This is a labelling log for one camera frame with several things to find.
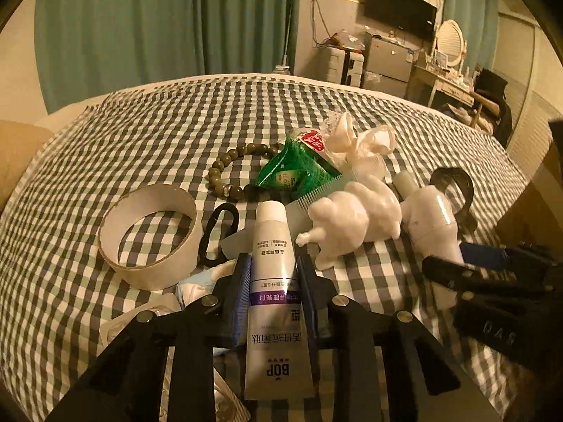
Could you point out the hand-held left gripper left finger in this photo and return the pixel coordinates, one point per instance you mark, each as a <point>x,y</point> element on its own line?
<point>238,303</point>

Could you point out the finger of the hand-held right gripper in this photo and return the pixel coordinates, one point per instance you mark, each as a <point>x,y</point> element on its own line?
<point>484,256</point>
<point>466,278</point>

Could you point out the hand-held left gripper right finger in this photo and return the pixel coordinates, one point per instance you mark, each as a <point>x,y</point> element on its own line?
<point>308,303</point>

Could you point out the white toothpaste tube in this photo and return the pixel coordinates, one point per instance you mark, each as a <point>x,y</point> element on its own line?
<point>272,272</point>

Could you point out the cardboard box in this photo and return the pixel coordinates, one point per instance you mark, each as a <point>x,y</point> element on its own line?
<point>528,211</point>

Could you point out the green snack packet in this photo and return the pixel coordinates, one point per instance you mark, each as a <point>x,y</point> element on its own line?
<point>290,162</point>

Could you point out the blue face mask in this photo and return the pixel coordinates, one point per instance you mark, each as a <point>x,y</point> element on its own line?
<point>198,282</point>

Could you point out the black carabiner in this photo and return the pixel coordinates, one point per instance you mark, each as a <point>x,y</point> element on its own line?
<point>204,237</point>

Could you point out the dark hair clip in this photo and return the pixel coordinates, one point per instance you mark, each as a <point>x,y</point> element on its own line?
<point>462,184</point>

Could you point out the clear blister pack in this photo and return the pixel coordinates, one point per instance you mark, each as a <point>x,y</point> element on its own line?
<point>118,323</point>
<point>228,398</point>

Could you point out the paper tape roll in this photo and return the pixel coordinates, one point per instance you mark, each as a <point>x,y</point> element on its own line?
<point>145,272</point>

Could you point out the white rabbit figurine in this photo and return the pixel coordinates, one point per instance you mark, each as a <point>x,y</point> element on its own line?
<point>352,215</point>

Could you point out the pale plastic comb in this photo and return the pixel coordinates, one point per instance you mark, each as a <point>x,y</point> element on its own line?
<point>308,194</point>

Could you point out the wooden chair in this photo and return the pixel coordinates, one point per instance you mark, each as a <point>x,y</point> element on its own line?
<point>486,105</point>

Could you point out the white ribbon bow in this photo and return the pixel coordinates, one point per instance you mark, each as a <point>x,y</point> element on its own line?
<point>365,140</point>

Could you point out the black clothes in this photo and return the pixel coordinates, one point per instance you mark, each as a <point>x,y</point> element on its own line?
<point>492,81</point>

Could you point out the white vanity desk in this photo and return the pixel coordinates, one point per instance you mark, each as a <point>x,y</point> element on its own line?
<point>444,83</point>

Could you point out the louvered wardrobe doors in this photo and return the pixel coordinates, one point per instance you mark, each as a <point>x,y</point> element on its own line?
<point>523,74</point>

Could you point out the checkered blanket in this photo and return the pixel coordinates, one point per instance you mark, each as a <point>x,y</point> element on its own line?
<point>132,140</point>

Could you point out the grey small fridge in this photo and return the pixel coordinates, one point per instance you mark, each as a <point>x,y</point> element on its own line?
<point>389,63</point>

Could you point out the oval vanity mirror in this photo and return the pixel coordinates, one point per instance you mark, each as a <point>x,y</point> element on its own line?
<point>451,41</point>

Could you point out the white suitcase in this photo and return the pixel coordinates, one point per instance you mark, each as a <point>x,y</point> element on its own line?
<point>354,68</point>
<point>330,63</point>

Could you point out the narrow teal curtain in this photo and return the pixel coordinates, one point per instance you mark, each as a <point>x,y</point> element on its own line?
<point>470,0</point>

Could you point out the tan pillow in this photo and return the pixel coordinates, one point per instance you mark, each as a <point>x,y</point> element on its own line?
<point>22,154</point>

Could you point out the wide teal curtain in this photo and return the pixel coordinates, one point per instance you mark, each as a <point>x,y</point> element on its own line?
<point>132,30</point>

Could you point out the black wall television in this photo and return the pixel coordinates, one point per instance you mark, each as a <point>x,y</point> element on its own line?
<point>398,6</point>

